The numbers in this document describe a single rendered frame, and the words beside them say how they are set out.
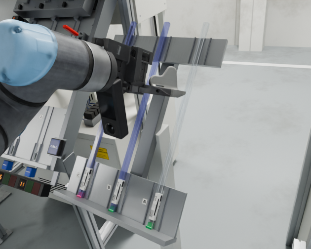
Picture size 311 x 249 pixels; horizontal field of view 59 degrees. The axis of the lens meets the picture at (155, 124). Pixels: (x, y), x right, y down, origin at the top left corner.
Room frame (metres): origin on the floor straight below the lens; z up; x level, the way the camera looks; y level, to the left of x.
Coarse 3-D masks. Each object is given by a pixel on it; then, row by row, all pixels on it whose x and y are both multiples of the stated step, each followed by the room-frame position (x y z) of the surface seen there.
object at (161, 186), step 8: (208, 24) 0.68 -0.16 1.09; (200, 32) 0.68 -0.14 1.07; (200, 40) 0.66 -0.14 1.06; (200, 48) 0.65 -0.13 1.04; (200, 56) 0.64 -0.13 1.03; (192, 64) 0.63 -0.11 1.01; (192, 72) 0.61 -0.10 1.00; (192, 80) 0.60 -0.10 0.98; (184, 96) 0.58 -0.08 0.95; (184, 104) 0.57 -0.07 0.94; (184, 112) 0.56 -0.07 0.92; (176, 120) 0.55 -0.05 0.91; (176, 128) 0.53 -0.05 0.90; (176, 136) 0.52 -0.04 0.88; (176, 144) 0.52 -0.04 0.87; (168, 152) 0.50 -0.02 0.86; (168, 160) 0.49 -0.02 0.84; (168, 168) 0.48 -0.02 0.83; (160, 176) 0.47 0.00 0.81; (160, 184) 0.46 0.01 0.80; (160, 192) 0.45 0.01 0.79; (152, 224) 0.40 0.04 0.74
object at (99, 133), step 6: (132, 24) 0.81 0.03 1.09; (132, 30) 0.80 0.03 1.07; (132, 36) 0.79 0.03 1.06; (126, 42) 0.78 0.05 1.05; (102, 126) 0.64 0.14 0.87; (102, 132) 0.63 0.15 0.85; (96, 138) 0.62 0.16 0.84; (96, 144) 0.61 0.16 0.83; (96, 150) 0.60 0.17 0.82; (90, 156) 0.59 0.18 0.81; (90, 162) 0.58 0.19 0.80; (78, 192) 0.54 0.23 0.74; (84, 192) 0.54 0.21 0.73
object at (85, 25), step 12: (0, 0) 1.36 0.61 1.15; (12, 0) 1.32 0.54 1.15; (0, 12) 1.30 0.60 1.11; (12, 12) 1.26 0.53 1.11; (96, 12) 1.04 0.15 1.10; (48, 24) 1.11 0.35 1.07; (60, 24) 1.09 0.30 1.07; (72, 24) 1.06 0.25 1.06; (84, 24) 1.03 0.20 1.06; (72, 36) 1.02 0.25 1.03
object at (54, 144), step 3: (51, 141) 0.70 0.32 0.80; (54, 141) 0.69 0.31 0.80; (57, 141) 0.69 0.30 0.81; (51, 144) 0.69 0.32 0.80; (54, 144) 0.69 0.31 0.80; (57, 144) 0.68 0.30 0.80; (51, 147) 0.68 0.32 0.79; (54, 147) 0.68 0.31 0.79; (57, 147) 0.68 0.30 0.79; (48, 150) 0.68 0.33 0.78; (51, 150) 0.68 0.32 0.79; (54, 150) 0.67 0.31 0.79; (51, 153) 0.67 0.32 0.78; (54, 153) 0.67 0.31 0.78
